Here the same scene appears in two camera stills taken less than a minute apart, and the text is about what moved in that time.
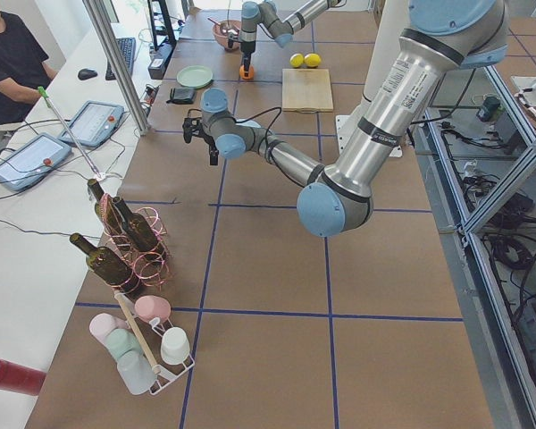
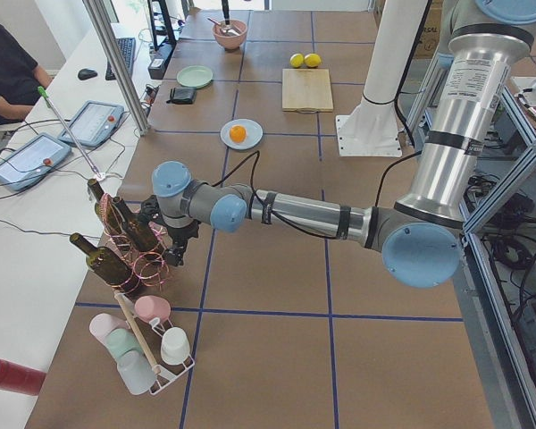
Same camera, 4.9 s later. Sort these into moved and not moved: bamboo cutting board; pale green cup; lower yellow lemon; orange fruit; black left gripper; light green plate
Moved: black left gripper; orange fruit
Not moved: light green plate; pale green cup; lower yellow lemon; bamboo cutting board
